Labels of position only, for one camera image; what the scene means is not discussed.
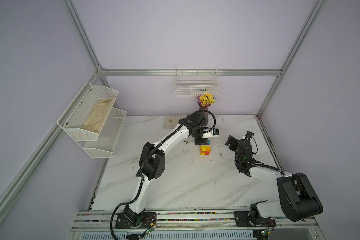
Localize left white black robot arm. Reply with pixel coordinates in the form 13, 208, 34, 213
124, 110, 219, 226

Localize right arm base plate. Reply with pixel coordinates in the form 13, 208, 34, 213
234, 211, 276, 228

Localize lower white mesh shelf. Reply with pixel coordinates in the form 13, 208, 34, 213
82, 108, 127, 159

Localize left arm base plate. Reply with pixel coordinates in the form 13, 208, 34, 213
113, 212, 157, 230

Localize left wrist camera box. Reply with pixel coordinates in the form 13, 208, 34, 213
203, 129, 220, 139

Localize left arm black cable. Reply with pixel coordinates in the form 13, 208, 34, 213
109, 109, 217, 240

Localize purple glass vase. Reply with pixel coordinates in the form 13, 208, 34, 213
198, 100, 211, 127

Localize white mesh shelf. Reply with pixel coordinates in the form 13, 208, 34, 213
57, 82, 118, 142
82, 108, 127, 159

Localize upper white mesh shelf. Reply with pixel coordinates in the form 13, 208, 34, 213
57, 82, 118, 142

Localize beige cloth in shelf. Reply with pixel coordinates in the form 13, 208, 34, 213
82, 97, 116, 134

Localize aluminium front rail frame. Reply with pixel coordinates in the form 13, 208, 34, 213
68, 210, 325, 240

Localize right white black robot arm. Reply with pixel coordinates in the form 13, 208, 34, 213
226, 131, 324, 227

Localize yellow artificial flowers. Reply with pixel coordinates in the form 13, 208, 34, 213
197, 92, 215, 106

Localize white wire wall basket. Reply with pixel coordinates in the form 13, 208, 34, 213
175, 65, 220, 97

